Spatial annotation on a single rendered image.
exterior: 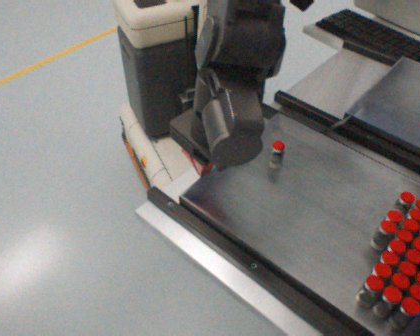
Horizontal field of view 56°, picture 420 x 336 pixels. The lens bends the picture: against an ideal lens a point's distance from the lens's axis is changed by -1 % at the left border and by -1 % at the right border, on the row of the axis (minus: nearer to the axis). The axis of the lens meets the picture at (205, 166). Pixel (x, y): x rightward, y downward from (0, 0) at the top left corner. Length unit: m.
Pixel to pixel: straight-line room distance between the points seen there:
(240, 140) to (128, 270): 1.22
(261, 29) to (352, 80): 0.52
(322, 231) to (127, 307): 1.03
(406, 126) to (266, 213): 0.35
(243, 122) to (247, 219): 0.23
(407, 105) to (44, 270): 1.35
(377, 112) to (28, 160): 1.66
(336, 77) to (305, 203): 0.37
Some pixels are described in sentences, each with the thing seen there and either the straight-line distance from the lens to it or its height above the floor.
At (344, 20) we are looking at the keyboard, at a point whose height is 0.83.
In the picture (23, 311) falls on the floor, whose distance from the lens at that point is 1.63.
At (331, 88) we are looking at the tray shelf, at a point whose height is 0.88.
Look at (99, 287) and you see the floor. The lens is 1.58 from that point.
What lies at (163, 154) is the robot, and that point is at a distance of 1.56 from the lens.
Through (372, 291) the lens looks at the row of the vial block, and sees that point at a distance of 0.54.
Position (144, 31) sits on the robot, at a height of 0.76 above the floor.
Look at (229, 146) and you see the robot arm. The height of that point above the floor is 1.08.
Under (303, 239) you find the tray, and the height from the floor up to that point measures 0.88.
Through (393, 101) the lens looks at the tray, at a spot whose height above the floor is 0.88.
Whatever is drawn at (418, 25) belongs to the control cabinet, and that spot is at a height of 0.83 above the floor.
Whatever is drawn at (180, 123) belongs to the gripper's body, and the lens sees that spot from 0.56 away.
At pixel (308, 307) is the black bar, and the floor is 0.90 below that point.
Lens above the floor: 1.37
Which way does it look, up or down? 46 degrees down
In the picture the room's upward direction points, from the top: straight up
